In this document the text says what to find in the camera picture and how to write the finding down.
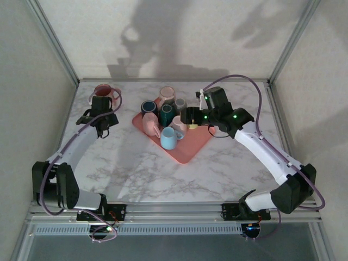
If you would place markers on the beige pink mug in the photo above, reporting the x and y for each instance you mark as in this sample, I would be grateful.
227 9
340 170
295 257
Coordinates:
166 93

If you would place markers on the aluminium frame post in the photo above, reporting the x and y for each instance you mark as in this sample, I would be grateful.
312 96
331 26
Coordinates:
322 244
54 40
293 40
23 244

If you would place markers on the pale pink mug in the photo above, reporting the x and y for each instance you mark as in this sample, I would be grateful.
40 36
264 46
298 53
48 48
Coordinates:
176 125

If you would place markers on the aluminium lower frame post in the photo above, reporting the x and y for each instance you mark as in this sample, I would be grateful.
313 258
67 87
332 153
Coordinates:
322 244
23 244

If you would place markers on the aluminium front rail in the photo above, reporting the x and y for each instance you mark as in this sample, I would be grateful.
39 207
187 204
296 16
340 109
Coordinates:
174 212

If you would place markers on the light blue mug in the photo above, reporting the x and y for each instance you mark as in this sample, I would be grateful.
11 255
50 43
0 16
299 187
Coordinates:
168 140

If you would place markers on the light green mug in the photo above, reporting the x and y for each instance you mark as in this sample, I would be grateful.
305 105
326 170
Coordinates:
193 127

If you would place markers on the navy blue mug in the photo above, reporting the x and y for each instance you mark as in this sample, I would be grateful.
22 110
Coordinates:
149 107

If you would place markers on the salmon pink plastic tray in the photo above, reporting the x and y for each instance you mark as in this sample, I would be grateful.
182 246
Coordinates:
190 146

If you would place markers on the pink ghost print mug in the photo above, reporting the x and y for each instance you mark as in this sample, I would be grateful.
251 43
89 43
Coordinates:
102 91

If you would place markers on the aluminium side rail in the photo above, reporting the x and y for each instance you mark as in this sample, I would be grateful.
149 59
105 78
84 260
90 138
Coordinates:
284 136

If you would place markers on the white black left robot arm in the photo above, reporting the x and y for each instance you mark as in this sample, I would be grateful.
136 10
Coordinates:
81 144

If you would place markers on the grey mug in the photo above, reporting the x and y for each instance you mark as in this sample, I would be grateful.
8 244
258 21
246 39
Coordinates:
180 104

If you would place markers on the dark teal mug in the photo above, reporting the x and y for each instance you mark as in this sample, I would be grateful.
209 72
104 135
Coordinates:
166 114

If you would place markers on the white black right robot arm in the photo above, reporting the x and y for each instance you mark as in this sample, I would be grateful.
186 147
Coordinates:
263 152

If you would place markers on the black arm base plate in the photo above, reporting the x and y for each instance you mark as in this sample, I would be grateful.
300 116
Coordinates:
229 212
121 210

